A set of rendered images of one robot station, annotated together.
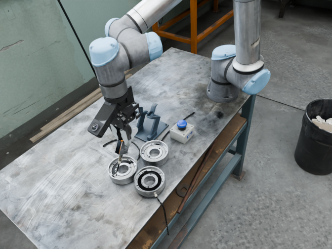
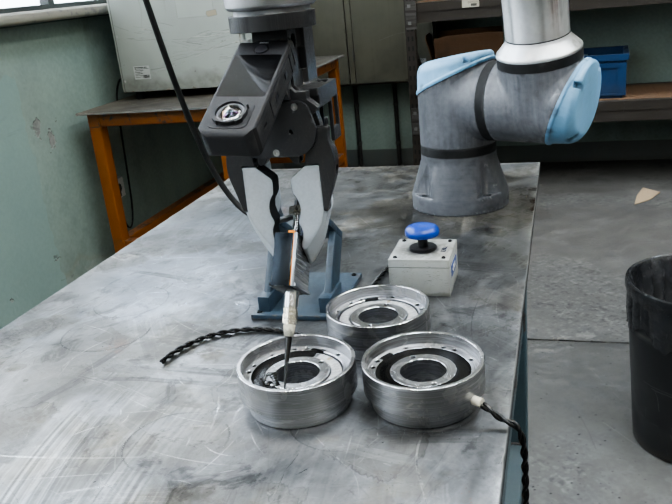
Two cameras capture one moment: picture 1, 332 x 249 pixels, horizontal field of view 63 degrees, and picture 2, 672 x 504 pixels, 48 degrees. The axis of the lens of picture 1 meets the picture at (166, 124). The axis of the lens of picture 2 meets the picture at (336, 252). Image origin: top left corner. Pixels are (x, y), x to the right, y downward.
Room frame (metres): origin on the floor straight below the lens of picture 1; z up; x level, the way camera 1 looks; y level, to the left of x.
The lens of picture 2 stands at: (0.04, 0.36, 1.15)
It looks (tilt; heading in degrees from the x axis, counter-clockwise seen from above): 20 degrees down; 337
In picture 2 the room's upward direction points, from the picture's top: 6 degrees counter-clockwise
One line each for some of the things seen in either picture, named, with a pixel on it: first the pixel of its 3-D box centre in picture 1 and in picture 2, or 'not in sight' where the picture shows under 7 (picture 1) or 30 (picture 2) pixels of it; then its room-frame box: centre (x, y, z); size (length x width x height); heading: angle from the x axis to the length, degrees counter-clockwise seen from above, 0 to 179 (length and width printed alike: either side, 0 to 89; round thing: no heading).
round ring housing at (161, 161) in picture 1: (154, 153); (378, 322); (0.66, 0.05, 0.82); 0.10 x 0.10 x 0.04
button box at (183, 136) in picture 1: (183, 130); (425, 263); (0.77, -0.07, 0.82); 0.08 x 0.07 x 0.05; 139
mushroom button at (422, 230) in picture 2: (182, 127); (422, 245); (0.76, -0.06, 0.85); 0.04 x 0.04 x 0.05
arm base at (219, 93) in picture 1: (223, 84); (459, 172); (1.01, -0.28, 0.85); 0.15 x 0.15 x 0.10
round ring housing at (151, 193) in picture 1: (149, 182); (423, 378); (0.54, 0.08, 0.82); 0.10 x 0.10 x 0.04
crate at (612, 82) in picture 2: not in sight; (575, 73); (3.22, -2.50, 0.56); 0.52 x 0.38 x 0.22; 46
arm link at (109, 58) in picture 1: (108, 61); not in sight; (0.65, 0.13, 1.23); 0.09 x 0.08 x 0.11; 118
